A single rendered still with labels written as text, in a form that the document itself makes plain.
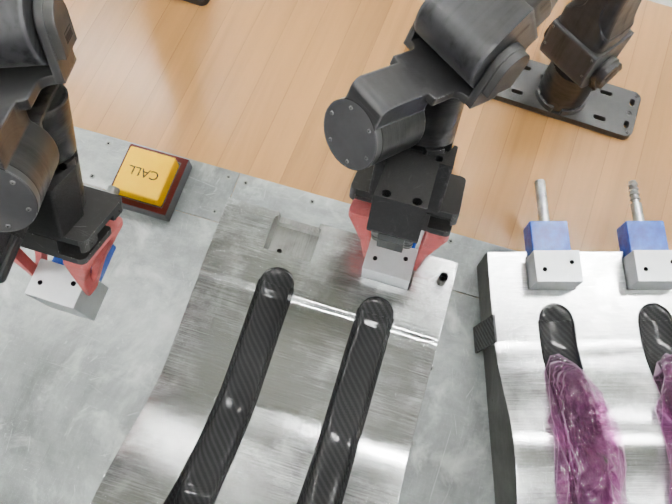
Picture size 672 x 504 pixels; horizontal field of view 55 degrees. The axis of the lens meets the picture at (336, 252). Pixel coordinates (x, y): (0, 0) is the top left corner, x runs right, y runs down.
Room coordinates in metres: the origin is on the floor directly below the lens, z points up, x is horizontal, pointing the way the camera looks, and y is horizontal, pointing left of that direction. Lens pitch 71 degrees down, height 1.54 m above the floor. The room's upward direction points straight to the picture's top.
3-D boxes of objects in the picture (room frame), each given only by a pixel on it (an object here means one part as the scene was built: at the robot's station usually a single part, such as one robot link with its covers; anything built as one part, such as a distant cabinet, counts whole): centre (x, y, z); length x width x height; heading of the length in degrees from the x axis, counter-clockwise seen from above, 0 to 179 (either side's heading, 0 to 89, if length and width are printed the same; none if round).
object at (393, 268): (0.26, -0.07, 0.89); 0.13 x 0.05 x 0.05; 163
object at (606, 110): (0.48, -0.30, 0.84); 0.20 x 0.07 x 0.08; 69
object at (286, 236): (0.25, 0.05, 0.87); 0.05 x 0.05 x 0.04; 73
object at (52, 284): (0.22, 0.24, 0.94); 0.13 x 0.05 x 0.05; 163
